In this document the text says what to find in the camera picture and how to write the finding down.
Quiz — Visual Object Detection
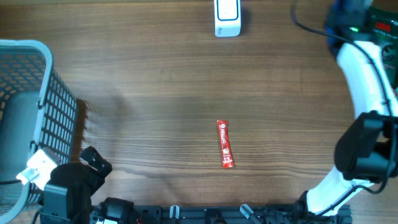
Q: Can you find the green 3M gloves packet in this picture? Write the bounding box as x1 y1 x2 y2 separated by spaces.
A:
369 7 397 90

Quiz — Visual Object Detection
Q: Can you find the red stick packet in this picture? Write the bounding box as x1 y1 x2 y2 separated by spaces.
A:
217 120 234 169

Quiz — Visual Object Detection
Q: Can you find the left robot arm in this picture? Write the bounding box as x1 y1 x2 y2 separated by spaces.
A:
40 146 142 224

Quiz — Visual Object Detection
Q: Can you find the white barcode scanner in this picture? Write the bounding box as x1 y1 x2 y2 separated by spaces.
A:
213 0 242 37

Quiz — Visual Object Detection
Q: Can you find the grey plastic mesh basket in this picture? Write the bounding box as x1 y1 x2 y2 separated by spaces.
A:
1 40 78 223

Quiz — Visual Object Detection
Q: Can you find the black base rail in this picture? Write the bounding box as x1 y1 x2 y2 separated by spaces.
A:
90 203 353 224

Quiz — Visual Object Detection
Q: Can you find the left camera cable black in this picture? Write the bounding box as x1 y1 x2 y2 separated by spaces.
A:
0 179 21 185

